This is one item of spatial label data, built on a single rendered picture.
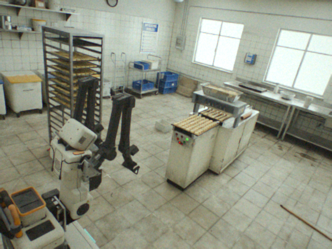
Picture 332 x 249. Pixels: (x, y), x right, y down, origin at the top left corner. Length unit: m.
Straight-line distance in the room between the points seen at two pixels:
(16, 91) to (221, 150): 3.79
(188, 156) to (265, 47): 4.23
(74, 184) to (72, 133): 0.40
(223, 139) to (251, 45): 3.69
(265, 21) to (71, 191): 5.83
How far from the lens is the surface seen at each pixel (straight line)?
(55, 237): 1.71
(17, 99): 5.13
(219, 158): 3.59
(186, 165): 3.03
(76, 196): 1.82
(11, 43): 5.57
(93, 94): 1.86
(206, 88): 3.43
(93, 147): 3.77
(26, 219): 1.73
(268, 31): 6.51
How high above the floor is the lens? 2.08
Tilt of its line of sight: 24 degrees down
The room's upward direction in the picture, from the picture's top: 9 degrees clockwise
